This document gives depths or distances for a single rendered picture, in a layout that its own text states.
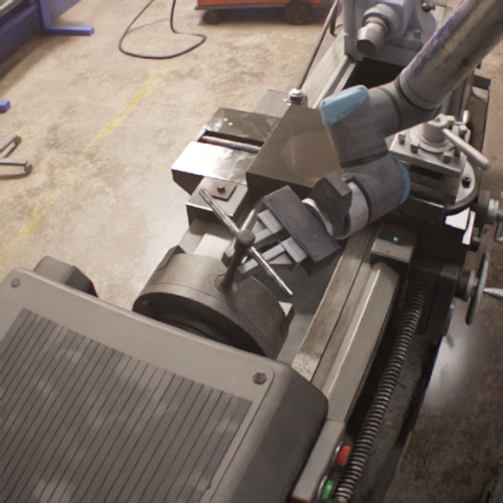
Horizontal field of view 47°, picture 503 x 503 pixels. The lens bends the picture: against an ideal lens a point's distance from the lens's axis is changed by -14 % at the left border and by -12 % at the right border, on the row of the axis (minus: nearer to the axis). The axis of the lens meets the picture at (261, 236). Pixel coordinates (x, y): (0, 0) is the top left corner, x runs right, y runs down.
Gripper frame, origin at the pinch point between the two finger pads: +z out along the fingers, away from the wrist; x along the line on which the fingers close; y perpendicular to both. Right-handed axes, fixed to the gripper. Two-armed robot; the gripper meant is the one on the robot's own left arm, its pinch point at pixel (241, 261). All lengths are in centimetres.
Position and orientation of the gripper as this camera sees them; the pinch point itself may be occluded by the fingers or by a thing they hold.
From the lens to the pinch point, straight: 94.2
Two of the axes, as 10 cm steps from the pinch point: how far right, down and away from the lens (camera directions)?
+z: -7.7, 4.0, -4.9
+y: -2.2, 5.5, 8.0
